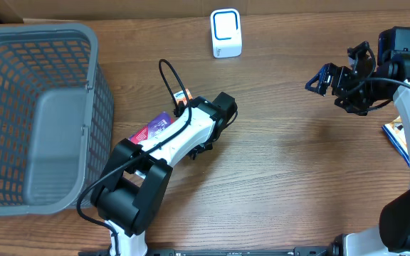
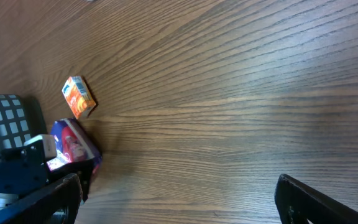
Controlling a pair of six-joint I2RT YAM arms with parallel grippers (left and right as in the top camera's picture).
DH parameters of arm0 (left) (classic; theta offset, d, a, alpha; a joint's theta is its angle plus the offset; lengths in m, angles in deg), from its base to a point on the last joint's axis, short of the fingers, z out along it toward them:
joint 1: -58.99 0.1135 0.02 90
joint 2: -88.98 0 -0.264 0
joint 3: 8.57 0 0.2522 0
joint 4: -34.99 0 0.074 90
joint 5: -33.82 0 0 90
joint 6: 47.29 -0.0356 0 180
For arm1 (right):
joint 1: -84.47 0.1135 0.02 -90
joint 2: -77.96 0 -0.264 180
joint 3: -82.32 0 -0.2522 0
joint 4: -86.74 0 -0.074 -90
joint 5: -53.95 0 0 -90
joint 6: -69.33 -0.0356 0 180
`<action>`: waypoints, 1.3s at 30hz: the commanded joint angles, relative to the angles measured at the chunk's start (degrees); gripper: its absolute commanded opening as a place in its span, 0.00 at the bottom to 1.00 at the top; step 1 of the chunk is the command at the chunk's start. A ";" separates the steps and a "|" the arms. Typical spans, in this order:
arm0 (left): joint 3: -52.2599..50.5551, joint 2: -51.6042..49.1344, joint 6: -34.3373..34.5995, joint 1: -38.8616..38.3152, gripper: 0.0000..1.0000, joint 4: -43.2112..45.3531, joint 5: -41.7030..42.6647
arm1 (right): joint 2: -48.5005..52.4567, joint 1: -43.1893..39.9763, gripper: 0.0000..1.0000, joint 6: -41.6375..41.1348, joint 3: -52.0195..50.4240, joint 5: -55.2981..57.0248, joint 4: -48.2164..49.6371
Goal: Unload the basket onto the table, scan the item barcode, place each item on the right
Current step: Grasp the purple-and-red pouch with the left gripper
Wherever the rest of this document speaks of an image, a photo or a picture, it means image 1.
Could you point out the small orange juice carton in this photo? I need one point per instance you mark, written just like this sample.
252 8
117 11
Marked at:
180 96

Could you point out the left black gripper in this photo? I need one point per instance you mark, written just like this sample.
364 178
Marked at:
206 148

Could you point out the purple red snack pouch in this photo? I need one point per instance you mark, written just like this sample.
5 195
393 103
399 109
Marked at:
157 125

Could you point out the white barcode scanner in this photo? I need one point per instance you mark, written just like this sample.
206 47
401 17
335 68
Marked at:
226 35

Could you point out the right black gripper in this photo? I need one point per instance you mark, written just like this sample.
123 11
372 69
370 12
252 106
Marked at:
338 88

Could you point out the grey plastic mesh basket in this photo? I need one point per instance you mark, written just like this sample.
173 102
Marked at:
56 113

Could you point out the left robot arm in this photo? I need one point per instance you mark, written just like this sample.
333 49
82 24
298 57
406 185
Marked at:
135 178

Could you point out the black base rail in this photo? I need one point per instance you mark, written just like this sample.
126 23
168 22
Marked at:
297 251

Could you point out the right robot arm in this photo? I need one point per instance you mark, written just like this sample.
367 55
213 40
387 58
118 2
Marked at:
392 235

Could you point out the yellow snack bag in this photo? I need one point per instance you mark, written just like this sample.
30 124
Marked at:
397 137

